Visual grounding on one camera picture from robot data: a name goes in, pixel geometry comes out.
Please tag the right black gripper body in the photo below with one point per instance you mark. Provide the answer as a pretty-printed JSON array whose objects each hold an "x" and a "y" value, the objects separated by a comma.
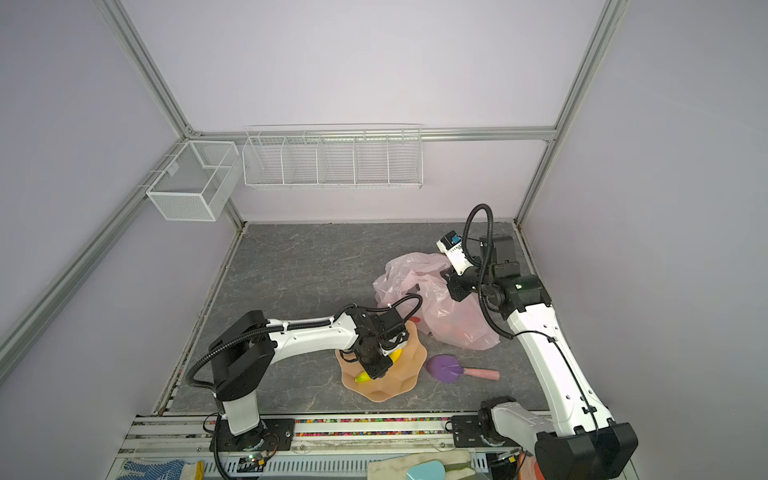
[{"x": 475, "y": 280}]

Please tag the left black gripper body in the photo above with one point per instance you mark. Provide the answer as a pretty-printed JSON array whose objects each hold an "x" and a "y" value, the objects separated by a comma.
[{"x": 375, "y": 360}]

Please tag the long yellow banana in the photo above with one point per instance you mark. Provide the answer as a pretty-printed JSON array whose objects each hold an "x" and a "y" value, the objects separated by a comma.
[{"x": 364, "y": 377}]

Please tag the pink plastic bag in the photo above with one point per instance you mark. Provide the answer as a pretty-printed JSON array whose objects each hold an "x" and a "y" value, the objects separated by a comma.
[{"x": 457, "y": 323}]

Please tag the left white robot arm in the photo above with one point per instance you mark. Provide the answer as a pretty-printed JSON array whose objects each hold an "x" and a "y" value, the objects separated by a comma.
[{"x": 243, "y": 354}]

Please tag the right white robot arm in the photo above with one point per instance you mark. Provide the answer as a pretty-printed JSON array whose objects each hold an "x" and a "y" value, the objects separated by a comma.
[{"x": 579, "y": 439}]

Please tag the beige scalloped fruit bowl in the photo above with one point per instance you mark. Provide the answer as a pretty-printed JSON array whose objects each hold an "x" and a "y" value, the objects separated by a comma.
[{"x": 401, "y": 378}]

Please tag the teal plastic object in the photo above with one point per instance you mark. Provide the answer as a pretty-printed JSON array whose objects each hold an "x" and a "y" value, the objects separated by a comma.
[{"x": 431, "y": 470}]

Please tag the beige cloth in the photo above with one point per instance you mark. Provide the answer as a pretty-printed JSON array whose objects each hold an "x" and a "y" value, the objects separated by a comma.
[{"x": 457, "y": 463}]

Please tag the orange rubber glove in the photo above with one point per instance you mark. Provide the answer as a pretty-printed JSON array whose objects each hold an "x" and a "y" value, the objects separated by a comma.
[{"x": 530, "y": 470}]

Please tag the small white mesh basket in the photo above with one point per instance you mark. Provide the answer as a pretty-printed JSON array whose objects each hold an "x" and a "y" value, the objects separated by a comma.
[{"x": 198, "y": 181}]

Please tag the blue white knit glove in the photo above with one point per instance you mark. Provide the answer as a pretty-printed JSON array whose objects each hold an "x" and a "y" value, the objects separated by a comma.
[{"x": 134, "y": 470}]

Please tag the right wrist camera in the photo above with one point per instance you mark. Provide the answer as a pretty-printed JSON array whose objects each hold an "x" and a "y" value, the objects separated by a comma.
[{"x": 451, "y": 245}]

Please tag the purple scoop pink handle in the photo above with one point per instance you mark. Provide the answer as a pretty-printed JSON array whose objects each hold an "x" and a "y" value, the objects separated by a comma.
[{"x": 447, "y": 369}]

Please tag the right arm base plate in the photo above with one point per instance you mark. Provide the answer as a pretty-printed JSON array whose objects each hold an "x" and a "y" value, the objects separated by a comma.
[{"x": 468, "y": 431}]

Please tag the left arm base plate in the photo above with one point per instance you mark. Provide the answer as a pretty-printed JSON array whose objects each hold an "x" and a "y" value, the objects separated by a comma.
[{"x": 271, "y": 434}]

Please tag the long white wire basket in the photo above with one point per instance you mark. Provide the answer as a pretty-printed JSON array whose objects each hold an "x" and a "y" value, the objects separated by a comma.
[{"x": 326, "y": 156}]

